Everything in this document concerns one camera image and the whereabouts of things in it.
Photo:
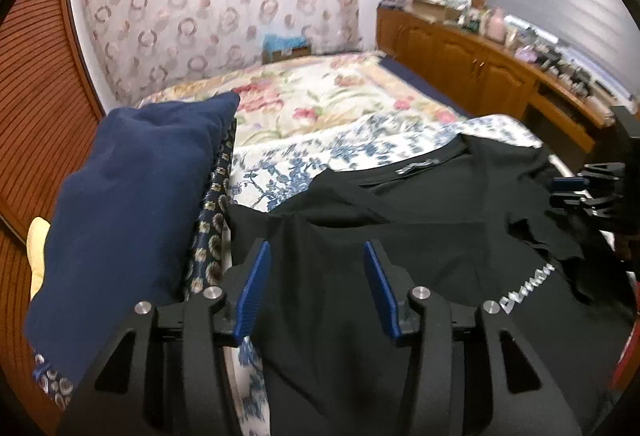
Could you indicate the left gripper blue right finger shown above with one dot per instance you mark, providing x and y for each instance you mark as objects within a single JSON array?
[{"x": 390, "y": 287}]

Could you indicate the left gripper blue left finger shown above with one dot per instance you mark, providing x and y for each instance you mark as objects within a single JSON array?
[{"x": 243, "y": 286}]

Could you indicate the black printed t-shirt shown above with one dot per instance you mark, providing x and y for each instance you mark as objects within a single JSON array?
[{"x": 472, "y": 222}]

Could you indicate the dark patterned folded garment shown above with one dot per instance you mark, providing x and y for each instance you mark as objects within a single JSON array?
[{"x": 204, "y": 269}]

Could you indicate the blue floral white quilt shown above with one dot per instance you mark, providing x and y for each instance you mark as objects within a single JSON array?
[{"x": 350, "y": 156}]

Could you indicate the navy folded garment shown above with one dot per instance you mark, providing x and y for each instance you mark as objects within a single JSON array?
[{"x": 121, "y": 229}]

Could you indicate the wooden sideboard cabinet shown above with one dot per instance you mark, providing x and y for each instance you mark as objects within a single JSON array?
[{"x": 480, "y": 77}]

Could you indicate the floral pink bedspread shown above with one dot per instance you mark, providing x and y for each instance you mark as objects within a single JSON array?
[{"x": 313, "y": 93}]

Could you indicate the pink thermos bottle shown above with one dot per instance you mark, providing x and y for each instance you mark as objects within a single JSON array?
[{"x": 496, "y": 26}]

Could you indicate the yellow plush toy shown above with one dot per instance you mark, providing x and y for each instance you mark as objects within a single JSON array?
[{"x": 35, "y": 243}]

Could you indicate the blue item in box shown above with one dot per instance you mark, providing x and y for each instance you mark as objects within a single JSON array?
[{"x": 277, "y": 48}]

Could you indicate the cardboard box on sideboard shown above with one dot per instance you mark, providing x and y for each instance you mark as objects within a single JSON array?
[{"x": 428, "y": 10}]

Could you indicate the wooden louvered wardrobe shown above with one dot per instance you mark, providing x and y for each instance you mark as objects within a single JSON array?
[{"x": 49, "y": 114}]

